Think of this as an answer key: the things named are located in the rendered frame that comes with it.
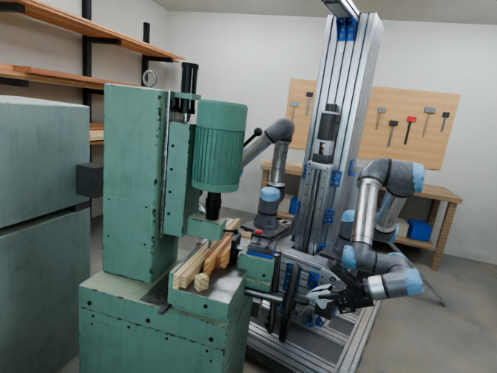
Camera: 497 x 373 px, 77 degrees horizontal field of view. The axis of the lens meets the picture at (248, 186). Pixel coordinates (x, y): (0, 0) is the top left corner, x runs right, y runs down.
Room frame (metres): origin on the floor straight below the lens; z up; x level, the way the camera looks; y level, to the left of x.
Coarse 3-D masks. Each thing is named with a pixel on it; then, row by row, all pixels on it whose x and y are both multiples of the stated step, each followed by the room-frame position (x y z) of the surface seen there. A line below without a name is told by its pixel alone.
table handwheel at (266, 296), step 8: (296, 264) 1.07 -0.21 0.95; (296, 272) 1.02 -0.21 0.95; (288, 280) 0.99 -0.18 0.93; (296, 280) 0.99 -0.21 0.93; (248, 288) 1.08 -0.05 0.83; (288, 288) 0.96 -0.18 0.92; (296, 288) 1.17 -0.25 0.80; (256, 296) 1.06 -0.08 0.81; (264, 296) 1.06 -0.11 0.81; (272, 296) 1.05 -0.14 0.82; (280, 296) 1.05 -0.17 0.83; (288, 296) 0.94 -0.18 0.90; (296, 296) 1.04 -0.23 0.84; (288, 304) 0.93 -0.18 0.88; (288, 312) 0.92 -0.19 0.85; (288, 320) 0.91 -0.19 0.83; (280, 328) 0.92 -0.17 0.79; (288, 328) 1.07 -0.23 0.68; (280, 336) 0.92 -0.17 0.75
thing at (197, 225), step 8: (192, 216) 1.13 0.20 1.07; (200, 216) 1.14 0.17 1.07; (192, 224) 1.11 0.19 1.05; (200, 224) 1.10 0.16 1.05; (208, 224) 1.09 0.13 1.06; (216, 224) 1.09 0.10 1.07; (224, 224) 1.12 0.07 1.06; (192, 232) 1.11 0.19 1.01; (200, 232) 1.10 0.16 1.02; (208, 232) 1.09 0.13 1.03; (216, 232) 1.08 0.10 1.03; (224, 232) 1.13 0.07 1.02; (208, 240) 1.12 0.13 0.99; (216, 240) 1.08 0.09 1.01
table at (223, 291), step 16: (240, 240) 1.35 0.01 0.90; (224, 272) 1.04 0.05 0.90; (240, 272) 1.06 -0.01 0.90; (192, 288) 0.92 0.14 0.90; (208, 288) 0.93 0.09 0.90; (224, 288) 0.94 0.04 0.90; (240, 288) 1.00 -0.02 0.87; (256, 288) 1.05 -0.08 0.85; (176, 304) 0.90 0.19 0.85; (192, 304) 0.88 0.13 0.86; (208, 304) 0.87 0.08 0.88; (224, 304) 0.86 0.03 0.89
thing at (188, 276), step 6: (234, 222) 1.47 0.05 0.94; (228, 228) 1.38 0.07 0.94; (234, 228) 1.44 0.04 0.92; (204, 252) 1.10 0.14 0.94; (198, 258) 1.05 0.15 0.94; (204, 258) 1.06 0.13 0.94; (192, 264) 1.00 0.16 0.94; (198, 264) 1.01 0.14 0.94; (192, 270) 0.96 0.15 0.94; (198, 270) 1.01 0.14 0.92; (186, 276) 0.92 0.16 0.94; (192, 276) 0.96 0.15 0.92; (180, 282) 0.91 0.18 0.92; (186, 282) 0.91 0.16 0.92
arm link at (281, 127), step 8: (280, 120) 1.81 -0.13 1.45; (272, 128) 1.78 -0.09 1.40; (280, 128) 1.78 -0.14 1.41; (288, 128) 1.80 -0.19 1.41; (264, 136) 1.79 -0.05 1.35; (272, 136) 1.77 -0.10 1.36; (280, 136) 1.78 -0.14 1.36; (256, 144) 1.80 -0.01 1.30; (264, 144) 1.79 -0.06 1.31; (248, 152) 1.81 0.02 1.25; (256, 152) 1.80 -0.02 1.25; (248, 160) 1.82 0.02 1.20
